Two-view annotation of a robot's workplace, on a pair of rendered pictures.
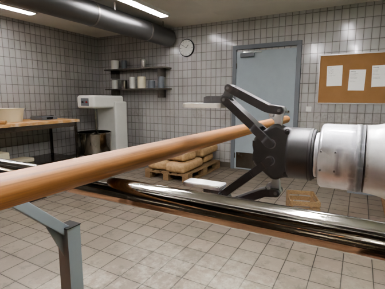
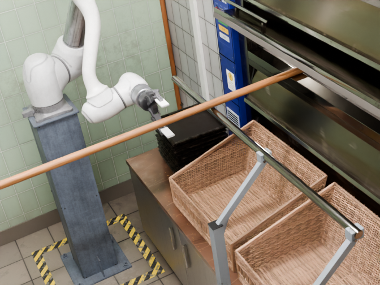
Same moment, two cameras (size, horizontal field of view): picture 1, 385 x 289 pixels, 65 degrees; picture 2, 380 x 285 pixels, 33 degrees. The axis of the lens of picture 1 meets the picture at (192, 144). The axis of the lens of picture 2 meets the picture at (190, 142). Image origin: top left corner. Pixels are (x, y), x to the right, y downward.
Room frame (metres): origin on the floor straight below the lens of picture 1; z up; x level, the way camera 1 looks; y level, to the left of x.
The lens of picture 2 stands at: (2.07, 1.36, 2.43)
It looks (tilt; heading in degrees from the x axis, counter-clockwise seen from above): 33 degrees down; 219
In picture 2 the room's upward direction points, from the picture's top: 9 degrees counter-clockwise
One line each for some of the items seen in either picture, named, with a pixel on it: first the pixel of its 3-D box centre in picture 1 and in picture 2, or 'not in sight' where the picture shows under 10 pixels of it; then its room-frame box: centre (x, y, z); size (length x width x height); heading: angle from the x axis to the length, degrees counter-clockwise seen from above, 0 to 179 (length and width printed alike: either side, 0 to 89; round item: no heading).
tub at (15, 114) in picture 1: (10, 114); not in sight; (4.80, 2.90, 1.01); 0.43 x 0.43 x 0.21
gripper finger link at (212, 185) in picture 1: (204, 184); (167, 132); (0.51, -0.02, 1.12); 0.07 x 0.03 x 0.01; 61
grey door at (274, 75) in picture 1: (263, 109); not in sight; (5.12, -1.19, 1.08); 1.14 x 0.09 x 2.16; 61
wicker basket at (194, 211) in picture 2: not in sight; (244, 190); (0.27, 0.15, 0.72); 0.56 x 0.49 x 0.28; 62
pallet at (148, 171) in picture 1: (184, 168); not in sight; (5.10, 0.13, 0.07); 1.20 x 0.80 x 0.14; 151
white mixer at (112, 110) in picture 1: (100, 129); not in sight; (5.83, 1.79, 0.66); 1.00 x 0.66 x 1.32; 151
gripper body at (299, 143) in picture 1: (284, 152); (150, 103); (0.44, -0.14, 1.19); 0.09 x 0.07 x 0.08; 61
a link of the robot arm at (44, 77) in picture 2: not in sight; (42, 77); (0.41, -0.80, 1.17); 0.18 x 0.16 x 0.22; 2
